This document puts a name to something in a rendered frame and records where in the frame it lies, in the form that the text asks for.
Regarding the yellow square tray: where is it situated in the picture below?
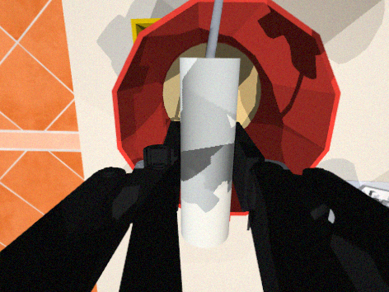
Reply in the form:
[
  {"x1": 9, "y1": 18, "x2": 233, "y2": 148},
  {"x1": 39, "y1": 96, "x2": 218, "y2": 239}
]
[{"x1": 131, "y1": 18, "x2": 161, "y2": 42}]

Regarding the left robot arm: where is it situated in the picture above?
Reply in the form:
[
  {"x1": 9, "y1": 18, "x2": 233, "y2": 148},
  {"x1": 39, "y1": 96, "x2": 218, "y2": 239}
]
[{"x1": 328, "y1": 185, "x2": 389, "y2": 223}]

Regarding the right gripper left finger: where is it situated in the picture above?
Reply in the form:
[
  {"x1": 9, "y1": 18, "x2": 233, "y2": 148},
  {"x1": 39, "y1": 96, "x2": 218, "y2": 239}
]
[{"x1": 0, "y1": 121, "x2": 183, "y2": 292}]

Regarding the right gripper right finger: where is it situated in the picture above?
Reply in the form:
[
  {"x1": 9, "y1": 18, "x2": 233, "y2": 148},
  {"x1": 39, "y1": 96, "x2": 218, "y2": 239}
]
[{"x1": 232, "y1": 122, "x2": 389, "y2": 292}]

